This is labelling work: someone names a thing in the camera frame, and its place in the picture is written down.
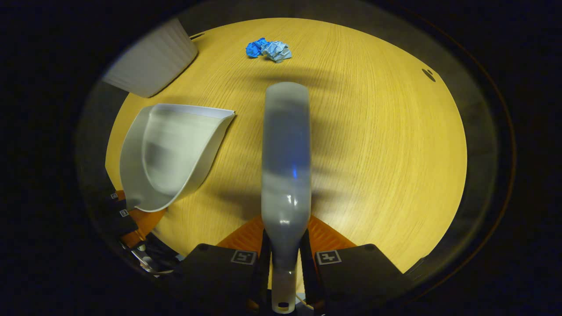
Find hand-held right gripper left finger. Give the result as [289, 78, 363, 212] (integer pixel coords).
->
[169, 214, 272, 313]

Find small grey broom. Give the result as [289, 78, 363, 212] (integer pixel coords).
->
[261, 82, 313, 315]

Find grey ribbed garbage bin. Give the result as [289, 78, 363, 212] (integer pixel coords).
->
[103, 18, 199, 98]

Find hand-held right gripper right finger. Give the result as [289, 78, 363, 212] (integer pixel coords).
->
[300, 214, 413, 314]

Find pale blue paper ball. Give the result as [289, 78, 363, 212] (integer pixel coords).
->
[263, 41, 292, 64]

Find grey plastic dustpan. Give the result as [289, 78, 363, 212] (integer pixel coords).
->
[119, 103, 237, 213]

